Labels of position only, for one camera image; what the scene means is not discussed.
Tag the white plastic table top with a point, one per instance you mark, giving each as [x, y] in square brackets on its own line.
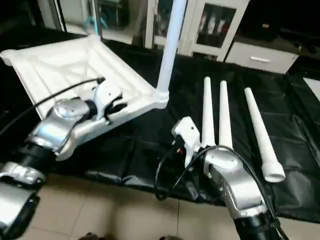
[60, 65]

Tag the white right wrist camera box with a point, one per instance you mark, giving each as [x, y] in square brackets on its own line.
[189, 132]

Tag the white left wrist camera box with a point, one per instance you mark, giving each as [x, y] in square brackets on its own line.
[105, 95]

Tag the light blue stand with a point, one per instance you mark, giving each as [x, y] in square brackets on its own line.
[95, 22]

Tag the white flat board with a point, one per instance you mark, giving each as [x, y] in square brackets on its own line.
[314, 87]

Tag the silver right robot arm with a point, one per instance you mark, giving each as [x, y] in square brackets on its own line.
[235, 185]

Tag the white glass door cabinet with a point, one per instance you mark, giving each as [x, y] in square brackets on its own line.
[215, 25]

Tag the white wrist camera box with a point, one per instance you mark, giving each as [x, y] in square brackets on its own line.
[189, 132]
[105, 95]

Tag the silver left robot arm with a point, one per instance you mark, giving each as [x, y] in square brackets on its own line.
[50, 132]

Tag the white plastic table leg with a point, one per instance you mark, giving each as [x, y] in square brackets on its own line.
[225, 115]
[208, 110]
[170, 45]
[262, 140]

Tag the black work mat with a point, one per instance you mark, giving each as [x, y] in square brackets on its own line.
[150, 145]

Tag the dark low sideboard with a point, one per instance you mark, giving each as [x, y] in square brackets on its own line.
[285, 20]

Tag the white drawer unit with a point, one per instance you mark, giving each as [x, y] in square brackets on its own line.
[262, 57]

